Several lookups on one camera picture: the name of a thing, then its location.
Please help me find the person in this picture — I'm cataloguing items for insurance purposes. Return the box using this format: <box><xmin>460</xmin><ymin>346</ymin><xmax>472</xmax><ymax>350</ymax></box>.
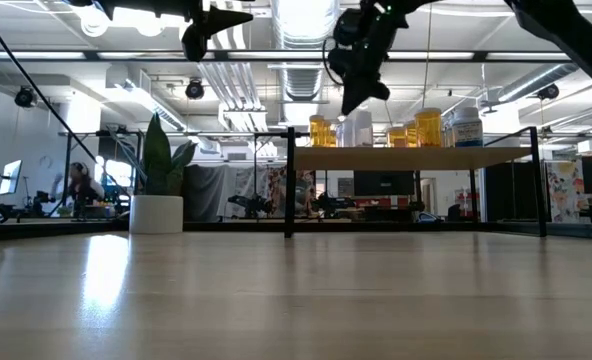
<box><xmin>50</xmin><ymin>160</ymin><xmax>108</xmax><ymax>221</ymax></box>

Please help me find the silver ceiling air duct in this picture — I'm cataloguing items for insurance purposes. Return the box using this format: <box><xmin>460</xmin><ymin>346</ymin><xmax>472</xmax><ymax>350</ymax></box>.
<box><xmin>270</xmin><ymin>0</ymin><xmax>341</xmax><ymax>101</ymax></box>

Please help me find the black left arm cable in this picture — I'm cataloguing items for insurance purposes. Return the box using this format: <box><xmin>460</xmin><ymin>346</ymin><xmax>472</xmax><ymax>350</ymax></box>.
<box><xmin>0</xmin><ymin>2</ymin><xmax>133</xmax><ymax>199</ymax></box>

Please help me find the black wide monitor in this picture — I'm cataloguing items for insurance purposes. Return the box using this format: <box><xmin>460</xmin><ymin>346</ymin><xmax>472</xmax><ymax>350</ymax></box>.
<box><xmin>353</xmin><ymin>170</ymin><xmax>416</xmax><ymax>197</ymax></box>

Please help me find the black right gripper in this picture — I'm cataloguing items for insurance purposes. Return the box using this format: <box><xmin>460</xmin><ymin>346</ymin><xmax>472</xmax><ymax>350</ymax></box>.
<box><xmin>328</xmin><ymin>0</ymin><xmax>412</xmax><ymax>117</ymax></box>

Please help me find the green plant in white pot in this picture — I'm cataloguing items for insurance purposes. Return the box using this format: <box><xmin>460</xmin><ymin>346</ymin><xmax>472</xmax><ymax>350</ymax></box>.
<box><xmin>109</xmin><ymin>112</ymin><xmax>200</xmax><ymax>235</ymax></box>

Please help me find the black ceiling spotlight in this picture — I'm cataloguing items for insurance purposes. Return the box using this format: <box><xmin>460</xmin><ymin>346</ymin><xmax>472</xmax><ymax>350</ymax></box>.
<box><xmin>14</xmin><ymin>84</ymin><xmax>38</xmax><ymax>109</ymax></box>
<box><xmin>536</xmin><ymin>83</ymin><xmax>561</xmax><ymax>101</ymax></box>
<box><xmin>184</xmin><ymin>78</ymin><xmax>206</xmax><ymax>101</ymax></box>

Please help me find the wooden shelf with black frame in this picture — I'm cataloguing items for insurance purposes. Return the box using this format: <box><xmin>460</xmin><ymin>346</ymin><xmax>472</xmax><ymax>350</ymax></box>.
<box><xmin>283</xmin><ymin>126</ymin><xmax>548</xmax><ymax>239</ymax></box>

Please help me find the tilted bright computer monitor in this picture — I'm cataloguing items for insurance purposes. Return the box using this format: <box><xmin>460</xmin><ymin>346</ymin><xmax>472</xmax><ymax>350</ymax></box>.
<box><xmin>0</xmin><ymin>159</ymin><xmax>23</xmax><ymax>197</ymax></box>

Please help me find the floral printed panel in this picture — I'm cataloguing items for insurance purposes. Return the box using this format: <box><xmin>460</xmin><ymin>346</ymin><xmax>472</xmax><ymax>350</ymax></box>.
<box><xmin>545</xmin><ymin>160</ymin><xmax>585</xmax><ymax>224</ymax></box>

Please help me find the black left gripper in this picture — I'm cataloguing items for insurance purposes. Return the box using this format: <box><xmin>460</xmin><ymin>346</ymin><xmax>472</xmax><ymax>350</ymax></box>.
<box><xmin>175</xmin><ymin>0</ymin><xmax>254</xmax><ymax>62</ymax></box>

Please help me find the small orange pill bottle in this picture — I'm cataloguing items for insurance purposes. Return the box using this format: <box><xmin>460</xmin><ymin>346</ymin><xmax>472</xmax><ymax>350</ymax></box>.
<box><xmin>309</xmin><ymin>114</ymin><xmax>326</xmax><ymax>148</ymax></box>
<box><xmin>323</xmin><ymin>119</ymin><xmax>338</xmax><ymax>148</ymax></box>

